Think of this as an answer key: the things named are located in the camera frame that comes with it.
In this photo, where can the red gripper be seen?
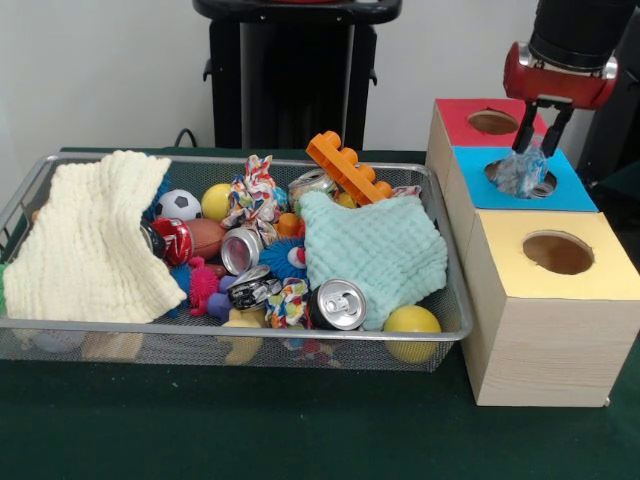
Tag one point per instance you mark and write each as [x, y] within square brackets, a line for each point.
[555, 87]

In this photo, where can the yellow ball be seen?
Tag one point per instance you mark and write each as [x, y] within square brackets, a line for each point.
[215, 202]
[412, 320]

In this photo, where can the dark green table cloth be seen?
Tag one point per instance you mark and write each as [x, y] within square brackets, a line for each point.
[300, 430]
[625, 190]

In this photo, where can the blue spiky ball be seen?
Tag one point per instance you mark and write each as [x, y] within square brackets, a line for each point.
[282, 257]

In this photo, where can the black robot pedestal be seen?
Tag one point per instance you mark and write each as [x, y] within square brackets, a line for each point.
[300, 75]

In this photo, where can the shallow mesh bin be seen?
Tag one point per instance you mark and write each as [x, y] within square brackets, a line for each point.
[150, 331]

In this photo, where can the brown toy football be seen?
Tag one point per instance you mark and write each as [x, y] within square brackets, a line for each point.
[206, 237]

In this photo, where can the orange toy building block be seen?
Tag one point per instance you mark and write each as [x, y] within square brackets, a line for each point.
[345, 167]

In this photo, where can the cream cloth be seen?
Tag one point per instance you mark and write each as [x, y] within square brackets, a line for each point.
[90, 240]

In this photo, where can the silver drink can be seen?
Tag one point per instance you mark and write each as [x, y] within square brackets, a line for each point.
[337, 304]

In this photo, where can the crushed red can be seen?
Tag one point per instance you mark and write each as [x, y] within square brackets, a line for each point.
[175, 240]

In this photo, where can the small soccer ball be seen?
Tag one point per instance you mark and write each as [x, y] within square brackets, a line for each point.
[177, 205]

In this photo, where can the mint green cloth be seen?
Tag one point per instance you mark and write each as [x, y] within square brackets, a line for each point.
[380, 250]

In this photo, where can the clear plastic bottle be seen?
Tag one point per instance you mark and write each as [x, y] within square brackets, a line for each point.
[520, 172]

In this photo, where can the wooden box with three holes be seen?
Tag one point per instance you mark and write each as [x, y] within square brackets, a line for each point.
[550, 350]

